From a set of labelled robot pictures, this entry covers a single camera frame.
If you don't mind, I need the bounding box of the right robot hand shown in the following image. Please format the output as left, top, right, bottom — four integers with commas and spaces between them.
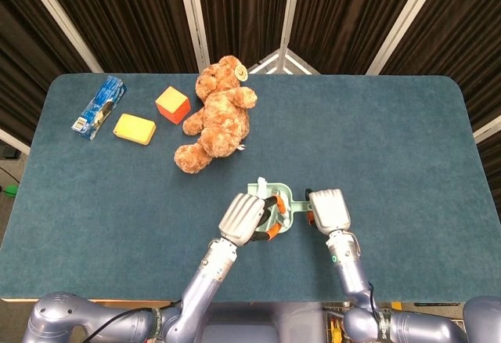
304, 188, 352, 235

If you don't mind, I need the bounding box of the purple robot torso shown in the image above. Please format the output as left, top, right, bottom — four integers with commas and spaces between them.
201, 301, 326, 343

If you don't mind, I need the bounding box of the mint green hand broom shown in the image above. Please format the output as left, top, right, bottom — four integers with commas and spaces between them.
256, 177, 290, 227

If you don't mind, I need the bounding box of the brown pleated screen panel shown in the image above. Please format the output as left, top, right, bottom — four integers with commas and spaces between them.
0, 0, 103, 156
23, 0, 211, 74
175, 0, 306, 74
279, 0, 443, 76
367, 0, 501, 187

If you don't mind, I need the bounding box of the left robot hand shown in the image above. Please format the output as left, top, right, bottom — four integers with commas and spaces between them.
218, 192, 287, 247

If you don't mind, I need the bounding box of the blue felt table cover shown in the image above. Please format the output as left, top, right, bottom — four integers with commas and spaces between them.
2, 73, 501, 303

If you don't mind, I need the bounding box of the mint green dustpan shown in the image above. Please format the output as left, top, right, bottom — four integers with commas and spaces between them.
247, 181, 314, 235

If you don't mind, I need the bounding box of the blue cookie package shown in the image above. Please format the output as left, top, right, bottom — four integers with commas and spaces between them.
70, 75, 128, 141

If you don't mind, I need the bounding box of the orange yellow cube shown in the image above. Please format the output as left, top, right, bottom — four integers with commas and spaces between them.
154, 86, 192, 125

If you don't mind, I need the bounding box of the brown teddy bear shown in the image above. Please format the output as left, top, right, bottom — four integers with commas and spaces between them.
173, 55, 258, 175

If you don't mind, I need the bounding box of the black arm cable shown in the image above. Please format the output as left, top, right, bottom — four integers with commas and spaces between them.
84, 299, 183, 338

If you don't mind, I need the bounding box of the yellow sponge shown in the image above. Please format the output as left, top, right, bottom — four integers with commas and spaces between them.
113, 113, 157, 146

